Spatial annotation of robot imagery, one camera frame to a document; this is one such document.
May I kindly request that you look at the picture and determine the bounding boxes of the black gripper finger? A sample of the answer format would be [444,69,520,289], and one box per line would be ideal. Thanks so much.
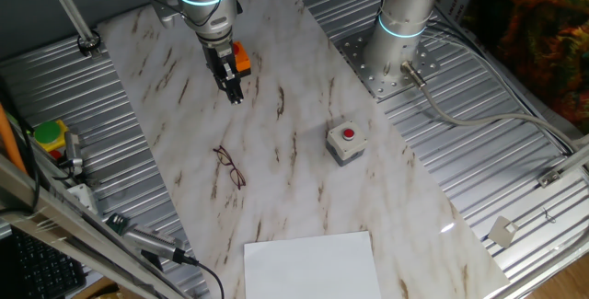
[216,71,235,104]
[228,75,244,106]

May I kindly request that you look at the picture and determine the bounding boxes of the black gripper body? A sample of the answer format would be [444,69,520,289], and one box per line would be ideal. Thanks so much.
[202,40,238,79]

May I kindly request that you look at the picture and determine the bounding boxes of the dark red thin-frame glasses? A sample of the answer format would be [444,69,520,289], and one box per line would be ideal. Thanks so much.
[213,145,248,191]

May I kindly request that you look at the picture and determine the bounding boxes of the orange red pushbutton box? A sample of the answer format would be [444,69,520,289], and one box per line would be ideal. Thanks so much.
[232,40,253,78]

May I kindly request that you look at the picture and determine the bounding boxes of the marble pattern table mat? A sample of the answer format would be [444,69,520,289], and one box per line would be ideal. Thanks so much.
[97,0,511,299]

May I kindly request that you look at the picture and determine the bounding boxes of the aluminium stand pole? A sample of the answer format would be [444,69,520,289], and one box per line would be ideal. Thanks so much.
[39,0,102,56]

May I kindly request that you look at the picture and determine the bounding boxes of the small silver metal device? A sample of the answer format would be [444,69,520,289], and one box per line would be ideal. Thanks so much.
[63,131,85,176]

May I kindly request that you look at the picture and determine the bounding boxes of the yellow box with green button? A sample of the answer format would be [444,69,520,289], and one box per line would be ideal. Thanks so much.
[32,119,70,160]

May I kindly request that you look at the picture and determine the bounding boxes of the white paper sheet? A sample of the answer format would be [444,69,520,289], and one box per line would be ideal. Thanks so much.
[243,230,383,299]

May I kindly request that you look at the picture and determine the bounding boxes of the orange tube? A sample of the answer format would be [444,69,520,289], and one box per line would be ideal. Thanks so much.
[0,103,27,174]

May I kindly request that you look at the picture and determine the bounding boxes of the black keyboard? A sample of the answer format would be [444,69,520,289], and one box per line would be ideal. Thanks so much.
[8,227,87,299]

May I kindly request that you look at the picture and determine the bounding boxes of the small white plastic piece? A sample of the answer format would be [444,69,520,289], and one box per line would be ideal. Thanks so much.
[486,215,520,249]

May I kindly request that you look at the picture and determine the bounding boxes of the colourful patterned cloth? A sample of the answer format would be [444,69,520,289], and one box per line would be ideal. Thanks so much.
[464,0,589,134]

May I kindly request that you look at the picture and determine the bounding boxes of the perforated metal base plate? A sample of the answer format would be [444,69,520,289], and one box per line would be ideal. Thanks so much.
[338,27,441,102]

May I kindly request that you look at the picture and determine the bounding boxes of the silver ribbed camera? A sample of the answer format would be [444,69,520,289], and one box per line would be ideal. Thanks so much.
[122,224,179,259]

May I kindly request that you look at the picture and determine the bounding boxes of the black camera cable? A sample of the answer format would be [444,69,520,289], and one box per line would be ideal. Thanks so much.
[172,247,226,299]

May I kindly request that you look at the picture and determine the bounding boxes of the aluminium frame profile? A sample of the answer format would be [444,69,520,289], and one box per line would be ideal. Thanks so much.
[0,151,185,299]

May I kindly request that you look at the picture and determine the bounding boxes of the white cable bundle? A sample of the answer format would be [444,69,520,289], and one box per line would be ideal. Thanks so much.
[427,22,576,151]

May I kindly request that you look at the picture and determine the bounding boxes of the grey cable with metal plug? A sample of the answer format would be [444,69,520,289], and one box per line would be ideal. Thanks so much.
[399,61,579,153]

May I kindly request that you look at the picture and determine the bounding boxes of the aluminium profile bar with bracket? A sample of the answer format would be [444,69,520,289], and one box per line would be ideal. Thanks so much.
[537,142,589,189]

